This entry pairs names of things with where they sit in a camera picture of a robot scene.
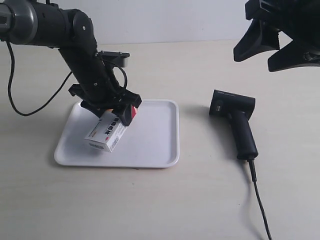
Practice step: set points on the white square plastic tray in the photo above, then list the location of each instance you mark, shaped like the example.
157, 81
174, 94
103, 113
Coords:
151, 141

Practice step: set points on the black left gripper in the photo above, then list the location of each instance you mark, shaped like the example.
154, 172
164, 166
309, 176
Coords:
121, 102

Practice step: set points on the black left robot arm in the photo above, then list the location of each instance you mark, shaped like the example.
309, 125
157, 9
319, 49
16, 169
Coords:
71, 31

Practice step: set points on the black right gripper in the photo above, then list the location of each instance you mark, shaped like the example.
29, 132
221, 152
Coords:
298, 19

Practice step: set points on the black handheld barcode scanner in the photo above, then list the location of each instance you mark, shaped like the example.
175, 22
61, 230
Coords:
237, 109

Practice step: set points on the white red medicine box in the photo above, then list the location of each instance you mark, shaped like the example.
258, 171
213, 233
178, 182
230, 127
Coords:
106, 133

